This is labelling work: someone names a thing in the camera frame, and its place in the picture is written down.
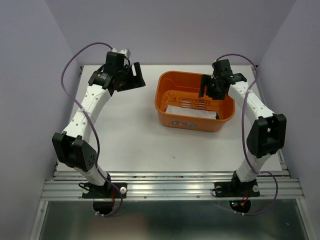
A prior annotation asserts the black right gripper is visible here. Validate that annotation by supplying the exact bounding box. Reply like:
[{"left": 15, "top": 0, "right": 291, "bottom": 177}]
[{"left": 198, "top": 74, "right": 225, "bottom": 100}]

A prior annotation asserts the aluminium mounting rail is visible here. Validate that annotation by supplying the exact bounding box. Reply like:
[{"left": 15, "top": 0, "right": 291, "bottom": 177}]
[{"left": 40, "top": 170, "right": 305, "bottom": 201}]

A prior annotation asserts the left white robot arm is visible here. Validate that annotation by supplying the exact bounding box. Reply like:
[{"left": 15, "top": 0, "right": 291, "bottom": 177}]
[{"left": 52, "top": 62, "right": 146, "bottom": 197}]

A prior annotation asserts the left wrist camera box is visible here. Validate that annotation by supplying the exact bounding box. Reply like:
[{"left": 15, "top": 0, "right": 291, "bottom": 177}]
[{"left": 105, "top": 48, "right": 131, "bottom": 71}]

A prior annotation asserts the orange plastic basket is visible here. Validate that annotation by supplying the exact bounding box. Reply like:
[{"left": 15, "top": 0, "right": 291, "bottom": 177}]
[{"left": 154, "top": 71, "right": 236, "bottom": 133}]

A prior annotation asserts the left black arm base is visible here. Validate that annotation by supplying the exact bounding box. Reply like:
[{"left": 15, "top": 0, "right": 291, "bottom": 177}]
[{"left": 78, "top": 182, "right": 128, "bottom": 200}]

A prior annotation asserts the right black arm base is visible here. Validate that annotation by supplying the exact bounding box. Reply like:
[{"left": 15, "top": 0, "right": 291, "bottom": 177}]
[{"left": 211, "top": 171, "right": 260, "bottom": 198}]

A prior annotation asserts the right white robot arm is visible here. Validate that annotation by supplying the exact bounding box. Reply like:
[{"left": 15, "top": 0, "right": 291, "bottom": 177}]
[{"left": 199, "top": 73, "right": 287, "bottom": 195}]

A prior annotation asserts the white and green t-shirt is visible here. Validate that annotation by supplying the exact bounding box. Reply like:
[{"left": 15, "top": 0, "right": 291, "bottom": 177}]
[{"left": 165, "top": 105, "right": 220, "bottom": 120}]

